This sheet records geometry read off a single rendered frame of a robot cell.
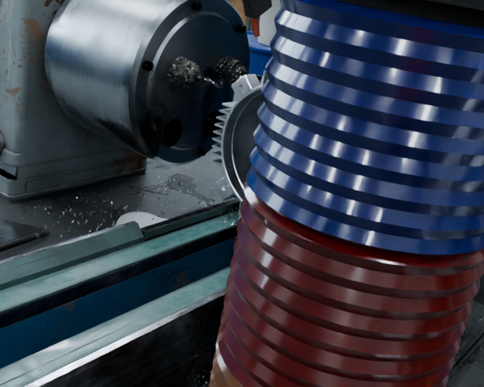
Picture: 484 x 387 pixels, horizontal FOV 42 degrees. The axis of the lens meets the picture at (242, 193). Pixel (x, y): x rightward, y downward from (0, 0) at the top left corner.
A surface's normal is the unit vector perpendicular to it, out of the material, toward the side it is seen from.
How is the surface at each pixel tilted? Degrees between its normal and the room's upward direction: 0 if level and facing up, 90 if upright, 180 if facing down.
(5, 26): 89
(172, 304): 0
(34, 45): 90
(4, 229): 0
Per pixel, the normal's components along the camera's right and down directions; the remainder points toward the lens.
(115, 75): -0.60, 0.15
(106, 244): 0.67, -0.41
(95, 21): -0.43, -0.33
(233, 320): -0.78, -0.41
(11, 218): 0.16, -0.92
